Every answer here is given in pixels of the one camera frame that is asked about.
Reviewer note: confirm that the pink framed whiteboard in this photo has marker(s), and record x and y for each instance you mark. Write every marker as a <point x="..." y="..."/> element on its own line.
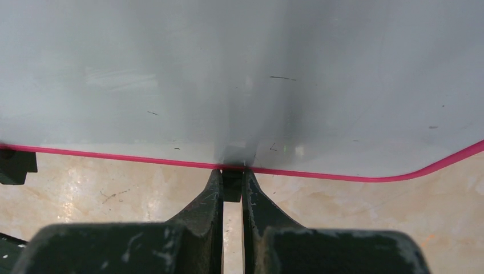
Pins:
<point x="366" y="91"/>

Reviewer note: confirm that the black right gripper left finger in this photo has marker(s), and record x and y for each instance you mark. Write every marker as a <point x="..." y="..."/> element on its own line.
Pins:
<point x="189" y="242"/>

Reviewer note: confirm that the black whiteboard clip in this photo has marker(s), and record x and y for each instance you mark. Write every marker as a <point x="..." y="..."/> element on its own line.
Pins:
<point x="231" y="185"/>
<point x="15" y="165"/>

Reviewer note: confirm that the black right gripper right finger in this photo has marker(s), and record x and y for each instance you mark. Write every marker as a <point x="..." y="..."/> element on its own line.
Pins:
<point x="275" y="243"/>

